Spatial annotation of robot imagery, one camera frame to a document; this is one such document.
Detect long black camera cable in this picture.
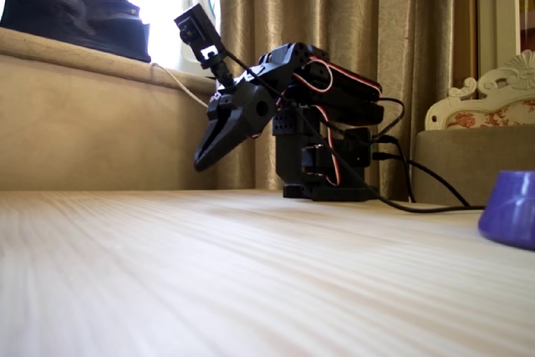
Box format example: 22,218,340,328
224,49,487,212

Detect grey-green upholstered cushion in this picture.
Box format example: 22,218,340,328
411,124,535,208

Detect black plugged controller cable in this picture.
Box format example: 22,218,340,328
370,96,416,203
372,151,472,208

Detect white window frame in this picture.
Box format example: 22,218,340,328
476,0,535,79

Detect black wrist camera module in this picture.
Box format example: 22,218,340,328
173,3,235,91

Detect thin white cord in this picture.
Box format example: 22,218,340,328
150,61,210,109

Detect red white servo wire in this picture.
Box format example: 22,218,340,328
291,58,384,187

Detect ornate white chair back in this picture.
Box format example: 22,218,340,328
424,48,535,132

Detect dark fabric bag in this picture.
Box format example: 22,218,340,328
0,0,152,64

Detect purple plastic bowl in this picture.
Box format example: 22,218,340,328
477,171,535,252

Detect beige patterned curtain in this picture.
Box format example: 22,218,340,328
218,0,478,202

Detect beige upholstered sofa back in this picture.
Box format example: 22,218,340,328
0,26,219,192

